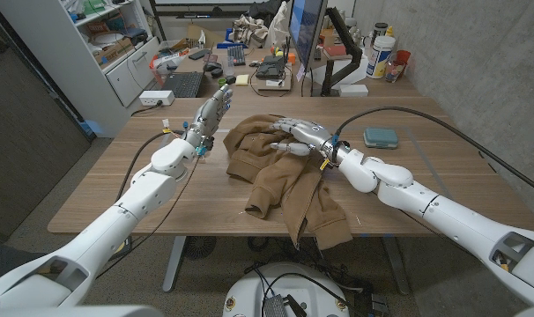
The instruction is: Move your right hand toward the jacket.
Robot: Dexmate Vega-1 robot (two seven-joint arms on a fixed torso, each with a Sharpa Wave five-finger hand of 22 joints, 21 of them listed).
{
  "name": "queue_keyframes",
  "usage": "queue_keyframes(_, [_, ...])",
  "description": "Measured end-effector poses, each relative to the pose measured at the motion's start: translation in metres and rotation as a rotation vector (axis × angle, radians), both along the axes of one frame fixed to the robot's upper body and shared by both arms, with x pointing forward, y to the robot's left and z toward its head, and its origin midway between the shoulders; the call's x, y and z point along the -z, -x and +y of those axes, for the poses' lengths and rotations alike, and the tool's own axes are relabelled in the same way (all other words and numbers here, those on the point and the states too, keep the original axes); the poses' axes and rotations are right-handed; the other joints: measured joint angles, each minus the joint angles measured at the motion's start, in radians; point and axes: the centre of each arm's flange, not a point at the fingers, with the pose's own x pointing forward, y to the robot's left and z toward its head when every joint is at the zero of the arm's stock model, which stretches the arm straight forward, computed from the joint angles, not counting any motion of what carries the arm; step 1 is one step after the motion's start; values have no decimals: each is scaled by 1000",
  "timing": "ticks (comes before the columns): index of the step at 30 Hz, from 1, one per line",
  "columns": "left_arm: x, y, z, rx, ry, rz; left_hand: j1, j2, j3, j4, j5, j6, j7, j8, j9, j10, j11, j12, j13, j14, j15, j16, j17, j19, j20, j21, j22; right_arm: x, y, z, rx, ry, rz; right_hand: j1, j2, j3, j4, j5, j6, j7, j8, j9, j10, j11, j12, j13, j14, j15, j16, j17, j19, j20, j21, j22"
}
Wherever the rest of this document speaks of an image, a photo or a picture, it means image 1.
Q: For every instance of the white wipes canister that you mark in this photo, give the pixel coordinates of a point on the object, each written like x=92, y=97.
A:
x=379, y=57

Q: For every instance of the small white box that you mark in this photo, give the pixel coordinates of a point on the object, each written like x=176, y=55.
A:
x=353, y=90

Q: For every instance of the black floor fan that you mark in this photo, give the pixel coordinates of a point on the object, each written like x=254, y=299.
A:
x=199, y=246

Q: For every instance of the paper note on monitor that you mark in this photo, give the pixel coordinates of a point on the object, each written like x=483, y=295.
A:
x=300, y=72

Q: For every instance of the teal plastic case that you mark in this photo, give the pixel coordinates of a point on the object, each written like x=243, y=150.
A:
x=380, y=137

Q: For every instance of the white shelf cabinet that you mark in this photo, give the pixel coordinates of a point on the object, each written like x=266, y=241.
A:
x=73, y=66

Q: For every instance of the black lidded bottle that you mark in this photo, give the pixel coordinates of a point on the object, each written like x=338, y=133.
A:
x=380, y=29

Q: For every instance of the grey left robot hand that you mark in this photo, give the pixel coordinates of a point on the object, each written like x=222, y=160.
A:
x=212, y=116

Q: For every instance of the white power strip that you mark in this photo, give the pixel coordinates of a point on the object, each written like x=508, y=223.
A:
x=156, y=98

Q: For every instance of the computer monitor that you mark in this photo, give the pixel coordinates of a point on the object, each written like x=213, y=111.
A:
x=306, y=26

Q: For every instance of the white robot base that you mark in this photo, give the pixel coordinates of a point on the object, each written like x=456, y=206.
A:
x=249, y=290

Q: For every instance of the plaid cloth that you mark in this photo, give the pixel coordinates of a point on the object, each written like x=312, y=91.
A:
x=249, y=31

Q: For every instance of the grey table leg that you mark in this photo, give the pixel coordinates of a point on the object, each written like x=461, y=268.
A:
x=173, y=264
x=395, y=264

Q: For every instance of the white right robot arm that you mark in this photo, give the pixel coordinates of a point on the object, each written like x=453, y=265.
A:
x=447, y=216

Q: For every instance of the black keyboard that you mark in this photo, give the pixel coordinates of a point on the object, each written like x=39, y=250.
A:
x=236, y=55
x=184, y=84

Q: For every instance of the brown jacket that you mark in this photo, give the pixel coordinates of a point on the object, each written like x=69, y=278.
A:
x=271, y=185

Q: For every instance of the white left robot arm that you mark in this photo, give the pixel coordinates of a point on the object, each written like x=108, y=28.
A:
x=117, y=224

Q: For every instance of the black router with antennas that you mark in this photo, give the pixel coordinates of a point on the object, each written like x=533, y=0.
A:
x=270, y=68

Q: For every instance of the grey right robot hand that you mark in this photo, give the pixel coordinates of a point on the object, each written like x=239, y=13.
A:
x=311, y=134

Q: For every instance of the yellow sticky note pad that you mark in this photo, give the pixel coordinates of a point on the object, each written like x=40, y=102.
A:
x=242, y=79

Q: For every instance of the red cup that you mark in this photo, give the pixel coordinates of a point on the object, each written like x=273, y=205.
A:
x=403, y=57

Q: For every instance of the small green cup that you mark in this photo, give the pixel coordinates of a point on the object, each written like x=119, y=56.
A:
x=221, y=81

